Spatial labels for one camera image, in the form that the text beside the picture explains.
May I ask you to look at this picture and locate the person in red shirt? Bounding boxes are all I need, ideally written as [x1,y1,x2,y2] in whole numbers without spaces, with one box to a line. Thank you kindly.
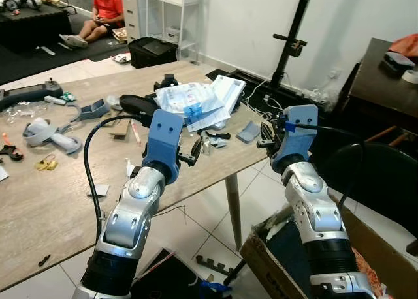
[59,0,125,49]

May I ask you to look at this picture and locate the black handheld controller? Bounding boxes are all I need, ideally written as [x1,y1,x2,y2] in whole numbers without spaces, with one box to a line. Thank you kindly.
[0,80,65,111]

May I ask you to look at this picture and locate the black chair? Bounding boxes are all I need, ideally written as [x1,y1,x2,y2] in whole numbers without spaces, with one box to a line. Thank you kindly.
[325,142,418,255]

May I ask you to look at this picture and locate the black case on floor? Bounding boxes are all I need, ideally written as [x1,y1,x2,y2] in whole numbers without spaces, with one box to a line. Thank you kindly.
[129,245,217,299]

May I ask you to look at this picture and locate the small grey paper scrap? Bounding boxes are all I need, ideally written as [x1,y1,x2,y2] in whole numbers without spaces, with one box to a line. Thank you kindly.
[88,184,111,197]

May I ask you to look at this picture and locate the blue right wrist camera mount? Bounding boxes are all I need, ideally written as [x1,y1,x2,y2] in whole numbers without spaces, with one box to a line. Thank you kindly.
[270,104,319,174]

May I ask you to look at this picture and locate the red patterned trash wrapper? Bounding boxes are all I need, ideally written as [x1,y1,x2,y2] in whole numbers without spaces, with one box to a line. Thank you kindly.
[355,249,384,299]

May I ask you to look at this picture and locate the blue-grey printed bracket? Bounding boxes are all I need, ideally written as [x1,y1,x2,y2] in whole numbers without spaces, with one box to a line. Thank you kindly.
[68,98,111,123]

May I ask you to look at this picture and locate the dark brown side table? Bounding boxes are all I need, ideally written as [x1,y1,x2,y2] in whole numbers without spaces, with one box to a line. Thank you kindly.
[347,37,418,140]

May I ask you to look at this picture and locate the white wire shelf rack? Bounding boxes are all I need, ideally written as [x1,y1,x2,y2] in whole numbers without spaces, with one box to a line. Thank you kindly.
[144,0,201,59]

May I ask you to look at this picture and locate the wooden table leg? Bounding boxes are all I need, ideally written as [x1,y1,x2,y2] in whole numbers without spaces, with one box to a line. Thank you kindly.
[225,173,243,251]

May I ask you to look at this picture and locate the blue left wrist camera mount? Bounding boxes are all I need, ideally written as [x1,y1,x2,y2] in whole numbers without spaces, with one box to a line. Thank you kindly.
[142,109,185,184]

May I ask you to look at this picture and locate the small yellow part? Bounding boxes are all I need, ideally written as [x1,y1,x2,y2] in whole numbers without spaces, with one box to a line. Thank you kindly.
[35,153,59,172]

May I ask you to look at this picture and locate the black floor mat with cables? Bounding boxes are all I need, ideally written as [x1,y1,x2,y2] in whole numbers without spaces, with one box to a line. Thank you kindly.
[205,69,342,112]

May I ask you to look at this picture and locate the clear plastic bags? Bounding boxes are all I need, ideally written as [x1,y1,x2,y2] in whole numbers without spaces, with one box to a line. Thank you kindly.
[0,101,48,121]

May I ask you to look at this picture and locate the black floor rug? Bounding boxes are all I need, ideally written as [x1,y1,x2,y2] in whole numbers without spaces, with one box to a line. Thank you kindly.
[0,30,133,86]

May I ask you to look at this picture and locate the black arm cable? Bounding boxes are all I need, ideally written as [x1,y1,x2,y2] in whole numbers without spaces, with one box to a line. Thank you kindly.
[283,120,368,212]
[82,114,150,242]

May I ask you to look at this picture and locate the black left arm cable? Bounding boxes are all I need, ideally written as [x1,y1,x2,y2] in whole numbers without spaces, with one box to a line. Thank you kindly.
[82,114,150,242]

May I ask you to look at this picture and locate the grey-blue flat plastic piece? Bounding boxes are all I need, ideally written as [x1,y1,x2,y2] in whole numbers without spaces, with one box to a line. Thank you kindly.
[236,120,263,144]

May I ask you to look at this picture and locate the white drawer cabinet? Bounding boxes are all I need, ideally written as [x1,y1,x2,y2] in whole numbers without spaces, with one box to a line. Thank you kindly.
[120,0,148,40]

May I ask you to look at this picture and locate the orange black clamp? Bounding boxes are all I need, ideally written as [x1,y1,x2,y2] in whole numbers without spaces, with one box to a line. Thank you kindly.
[0,132,24,163]

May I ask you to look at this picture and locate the small black device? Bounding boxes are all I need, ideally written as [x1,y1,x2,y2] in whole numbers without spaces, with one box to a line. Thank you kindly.
[153,73,179,91]

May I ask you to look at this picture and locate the white plastic packets pile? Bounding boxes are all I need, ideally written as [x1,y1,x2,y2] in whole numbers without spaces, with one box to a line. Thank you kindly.
[155,74,247,132]

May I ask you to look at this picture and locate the black toothed rack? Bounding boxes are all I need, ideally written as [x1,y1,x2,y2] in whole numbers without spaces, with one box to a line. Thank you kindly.
[195,254,231,275]

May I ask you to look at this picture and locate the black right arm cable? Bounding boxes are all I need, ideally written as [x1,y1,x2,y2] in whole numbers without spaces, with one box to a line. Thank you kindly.
[283,120,368,212]

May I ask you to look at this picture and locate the shiny black oval case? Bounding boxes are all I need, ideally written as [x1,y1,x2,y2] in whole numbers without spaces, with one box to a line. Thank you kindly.
[119,95,158,121]

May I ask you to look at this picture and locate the black stand pole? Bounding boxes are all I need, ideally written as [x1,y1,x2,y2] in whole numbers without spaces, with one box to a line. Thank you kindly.
[270,0,315,92]

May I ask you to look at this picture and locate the grey curved handle part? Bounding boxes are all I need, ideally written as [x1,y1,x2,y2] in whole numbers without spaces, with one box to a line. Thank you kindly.
[22,116,84,156]

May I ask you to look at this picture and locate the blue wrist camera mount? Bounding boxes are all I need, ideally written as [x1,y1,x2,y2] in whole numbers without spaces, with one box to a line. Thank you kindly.
[142,109,185,184]
[270,104,319,174]

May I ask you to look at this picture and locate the brown cardboard box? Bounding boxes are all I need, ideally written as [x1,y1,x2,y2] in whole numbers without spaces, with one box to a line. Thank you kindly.
[240,193,418,299]

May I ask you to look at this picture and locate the black storage box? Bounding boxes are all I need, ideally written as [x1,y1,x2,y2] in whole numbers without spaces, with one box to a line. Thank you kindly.
[128,37,179,70]

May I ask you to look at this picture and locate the small cardboard piece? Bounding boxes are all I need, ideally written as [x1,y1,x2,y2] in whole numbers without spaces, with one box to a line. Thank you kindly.
[107,119,132,140]

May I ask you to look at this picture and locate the white tube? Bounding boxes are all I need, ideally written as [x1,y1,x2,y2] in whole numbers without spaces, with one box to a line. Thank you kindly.
[44,95,70,106]

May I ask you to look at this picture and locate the black low table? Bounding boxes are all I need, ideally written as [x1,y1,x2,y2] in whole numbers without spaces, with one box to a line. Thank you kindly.
[0,0,74,53]

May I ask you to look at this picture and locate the orange red cloth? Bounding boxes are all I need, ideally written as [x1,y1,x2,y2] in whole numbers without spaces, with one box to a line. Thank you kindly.
[389,33,418,59]

